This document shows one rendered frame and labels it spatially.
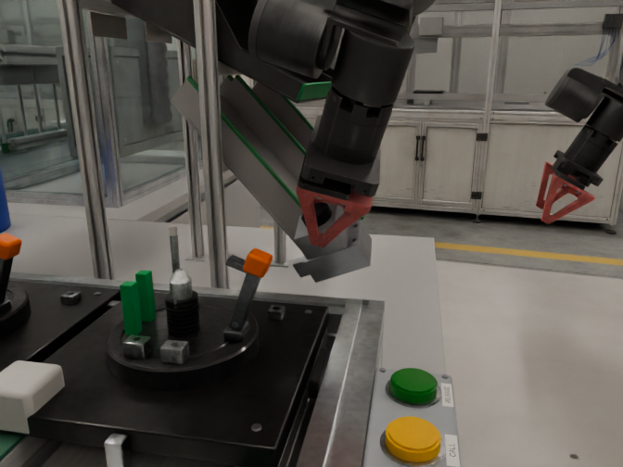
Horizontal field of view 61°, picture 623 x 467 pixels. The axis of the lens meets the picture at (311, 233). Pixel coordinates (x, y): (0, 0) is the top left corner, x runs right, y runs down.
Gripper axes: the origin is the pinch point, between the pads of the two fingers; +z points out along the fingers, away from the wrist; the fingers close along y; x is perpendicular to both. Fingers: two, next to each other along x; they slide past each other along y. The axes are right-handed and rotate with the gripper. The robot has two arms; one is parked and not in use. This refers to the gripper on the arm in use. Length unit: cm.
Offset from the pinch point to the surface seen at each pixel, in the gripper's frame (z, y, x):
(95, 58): 28, -83, -61
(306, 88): -6.8, -16.1, -5.3
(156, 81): 42, -107, -53
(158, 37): 2, -42, -32
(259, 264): -0.8, 9.0, -4.8
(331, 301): 12.6, -2.7, 4.0
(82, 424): 7.9, 21.9, -14.5
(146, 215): 58, -64, -40
